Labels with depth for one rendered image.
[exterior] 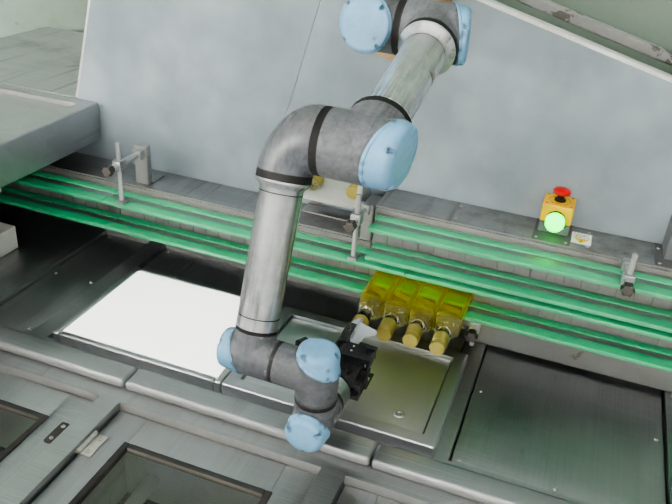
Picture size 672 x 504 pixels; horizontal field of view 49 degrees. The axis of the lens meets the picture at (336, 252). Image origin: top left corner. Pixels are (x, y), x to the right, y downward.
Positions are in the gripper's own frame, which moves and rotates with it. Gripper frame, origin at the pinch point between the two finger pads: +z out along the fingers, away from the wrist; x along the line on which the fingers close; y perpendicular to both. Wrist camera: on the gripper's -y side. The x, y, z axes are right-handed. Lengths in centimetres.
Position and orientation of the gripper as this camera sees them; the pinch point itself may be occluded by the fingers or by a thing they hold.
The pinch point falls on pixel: (356, 329)
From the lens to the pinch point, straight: 158.7
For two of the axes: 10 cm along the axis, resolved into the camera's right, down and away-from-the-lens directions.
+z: 3.4, -4.3, 8.3
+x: 0.9, -8.7, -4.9
